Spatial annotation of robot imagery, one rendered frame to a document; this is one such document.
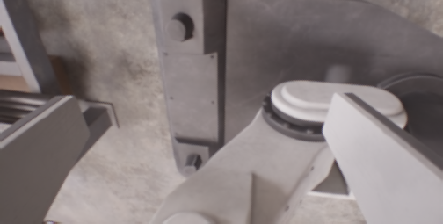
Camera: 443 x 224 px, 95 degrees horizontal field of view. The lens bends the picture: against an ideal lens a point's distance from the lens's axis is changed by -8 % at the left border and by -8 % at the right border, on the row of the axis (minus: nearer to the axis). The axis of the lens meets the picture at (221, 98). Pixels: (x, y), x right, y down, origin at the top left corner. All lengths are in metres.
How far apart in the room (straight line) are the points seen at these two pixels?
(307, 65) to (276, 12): 0.12
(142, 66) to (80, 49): 0.23
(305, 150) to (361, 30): 0.26
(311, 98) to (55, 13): 0.80
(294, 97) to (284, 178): 0.13
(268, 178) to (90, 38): 0.71
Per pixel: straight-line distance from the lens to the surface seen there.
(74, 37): 0.88
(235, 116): 0.55
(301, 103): 0.35
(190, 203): 0.22
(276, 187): 0.28
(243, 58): 0.47
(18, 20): 0.71
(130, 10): 0.72
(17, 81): 1.13
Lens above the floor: 0.61
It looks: 57 degrees down
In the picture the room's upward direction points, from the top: 161 degrees counter-clockwise
